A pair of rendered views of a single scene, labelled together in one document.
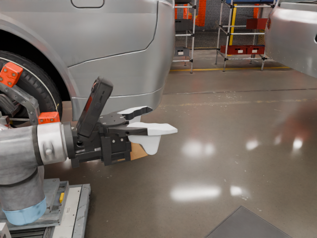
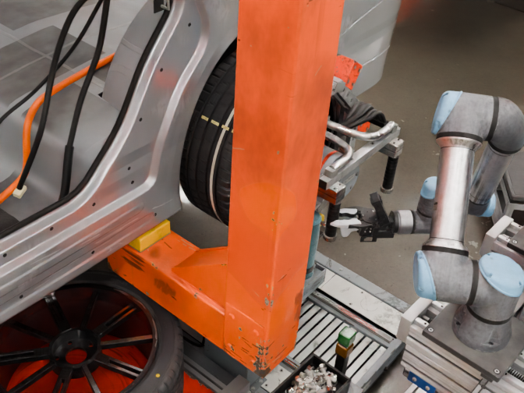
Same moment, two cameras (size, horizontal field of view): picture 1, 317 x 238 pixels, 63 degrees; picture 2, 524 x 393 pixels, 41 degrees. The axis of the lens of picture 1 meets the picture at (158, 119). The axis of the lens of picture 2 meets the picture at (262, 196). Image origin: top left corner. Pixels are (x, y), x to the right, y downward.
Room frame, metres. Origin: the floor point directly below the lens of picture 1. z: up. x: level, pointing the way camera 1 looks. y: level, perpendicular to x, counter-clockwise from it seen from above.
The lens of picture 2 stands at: (-0.09, 2.40, 2.21)
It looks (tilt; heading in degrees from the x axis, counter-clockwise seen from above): 38 degrees down; 314
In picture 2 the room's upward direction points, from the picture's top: 5 degrees clockwise
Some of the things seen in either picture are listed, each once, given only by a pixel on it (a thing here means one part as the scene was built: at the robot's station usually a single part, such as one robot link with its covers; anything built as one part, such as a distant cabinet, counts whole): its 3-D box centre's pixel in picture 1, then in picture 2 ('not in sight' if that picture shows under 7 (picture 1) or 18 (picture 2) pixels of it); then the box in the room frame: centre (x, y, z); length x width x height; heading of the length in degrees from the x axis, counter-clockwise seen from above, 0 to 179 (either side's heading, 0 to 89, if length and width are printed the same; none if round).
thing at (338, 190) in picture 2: not in sight; (328, 189); (0.96, 1.04, 0.93); 0.09 x 0.05 x 0.05; 8
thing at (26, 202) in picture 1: (22, 188); not in sight; (0.40, 0.27, 1.12); 0.11 x 0.08 x 0.11; 20
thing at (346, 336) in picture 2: not in sight; (346, 336); (0.68, 1.21, 0.64); 0.04 x 0.04 x 0.04; 8
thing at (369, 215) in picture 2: not in sight; (376, 224); (0.84, 0.92, 0.80); 0.12 x 0.08 x 0.09; 52
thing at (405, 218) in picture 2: not in sight; (401, 221); (0.80, 0.85, 0.81); 0.08 x 0.05 x 0.08; 142
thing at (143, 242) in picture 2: not in sight; (141, 227); (1.38, 1.44, 0.71); 0.14 x 0.14 x 0.05; 8
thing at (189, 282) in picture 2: not in sight; (179, 255); (1.21, 1.41, 0.69); 0.52 x 0.17 x 0.35; 8
